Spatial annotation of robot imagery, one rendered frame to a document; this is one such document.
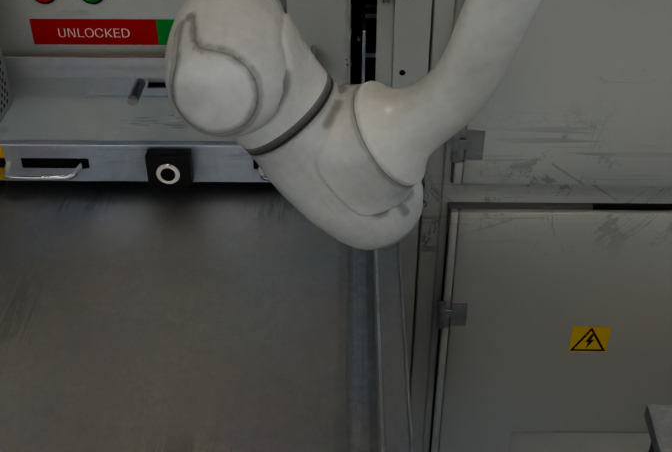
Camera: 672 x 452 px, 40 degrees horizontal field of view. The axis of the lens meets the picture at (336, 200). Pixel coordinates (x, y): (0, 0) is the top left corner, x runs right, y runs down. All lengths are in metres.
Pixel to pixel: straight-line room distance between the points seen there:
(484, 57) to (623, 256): 0.76
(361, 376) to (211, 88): 0.42
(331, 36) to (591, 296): 0.60
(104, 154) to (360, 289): 0.41
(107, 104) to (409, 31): 0.41
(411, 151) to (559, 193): 0.62
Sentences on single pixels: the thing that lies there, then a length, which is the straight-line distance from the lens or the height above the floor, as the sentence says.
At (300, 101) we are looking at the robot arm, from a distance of 0.79.
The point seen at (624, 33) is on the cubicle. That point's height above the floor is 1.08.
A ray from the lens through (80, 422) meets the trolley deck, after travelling 1.02.
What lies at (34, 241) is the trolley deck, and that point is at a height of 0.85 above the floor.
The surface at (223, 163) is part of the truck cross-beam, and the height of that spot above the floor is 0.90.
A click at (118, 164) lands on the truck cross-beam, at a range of 1.32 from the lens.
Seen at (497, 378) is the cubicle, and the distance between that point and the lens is 1.60.
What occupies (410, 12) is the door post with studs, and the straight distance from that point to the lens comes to 1.23.
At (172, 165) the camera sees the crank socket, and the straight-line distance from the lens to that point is 1.27.
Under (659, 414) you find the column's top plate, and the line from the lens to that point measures 1.19.
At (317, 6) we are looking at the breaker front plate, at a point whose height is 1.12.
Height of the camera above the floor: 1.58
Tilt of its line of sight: 34 degrees down
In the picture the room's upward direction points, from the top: straight up
